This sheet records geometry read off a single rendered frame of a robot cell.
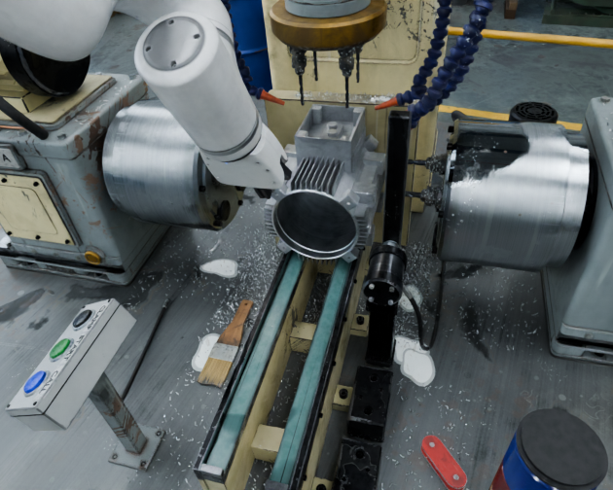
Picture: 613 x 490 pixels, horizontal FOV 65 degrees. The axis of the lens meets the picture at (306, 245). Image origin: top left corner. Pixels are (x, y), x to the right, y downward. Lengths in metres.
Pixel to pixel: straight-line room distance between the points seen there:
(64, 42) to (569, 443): 0.48
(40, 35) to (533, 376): 0.86
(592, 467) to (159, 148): 0.77
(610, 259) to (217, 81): 0.61
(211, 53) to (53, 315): 0.81
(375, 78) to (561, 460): 0.81
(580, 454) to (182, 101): 0.44
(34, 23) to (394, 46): 0.73
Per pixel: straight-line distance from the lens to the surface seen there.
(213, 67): 0.48
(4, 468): 1.00
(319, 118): 0.94
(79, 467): 0.94
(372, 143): 0.94
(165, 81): 0.48
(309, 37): 0.75
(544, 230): 0.81
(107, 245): 1.09
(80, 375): 0.69
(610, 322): 0.94
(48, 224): 1.12
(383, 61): 1.04
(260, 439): 0.81
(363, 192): 0.83
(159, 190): 0.92
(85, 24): 0.44
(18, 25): 0.44
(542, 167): 0.80
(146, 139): 0.93
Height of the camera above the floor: 1.57
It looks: 42 degrees down
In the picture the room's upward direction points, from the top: 5 degrees counter-clockwise
